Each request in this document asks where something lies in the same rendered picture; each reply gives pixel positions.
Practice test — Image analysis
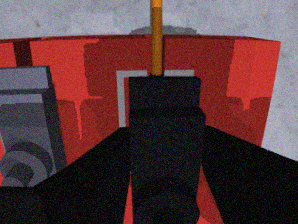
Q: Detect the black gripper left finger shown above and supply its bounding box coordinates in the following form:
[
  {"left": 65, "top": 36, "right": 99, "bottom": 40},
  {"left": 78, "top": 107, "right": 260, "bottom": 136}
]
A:
[{"left": 0, "top": 127, "right": 132, "bottom": 224}]

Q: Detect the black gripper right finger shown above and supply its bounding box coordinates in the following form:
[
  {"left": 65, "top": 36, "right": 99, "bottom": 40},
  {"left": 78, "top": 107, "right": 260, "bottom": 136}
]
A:
[{"left": 201, "top": 125, "right": 298, "bottom": 224}]

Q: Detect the red flat deck plate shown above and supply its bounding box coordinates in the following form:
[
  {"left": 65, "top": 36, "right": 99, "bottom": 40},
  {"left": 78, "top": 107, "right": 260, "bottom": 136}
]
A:
[{"left": 0, "top": 35, "right": 282, "bottom": 188}]

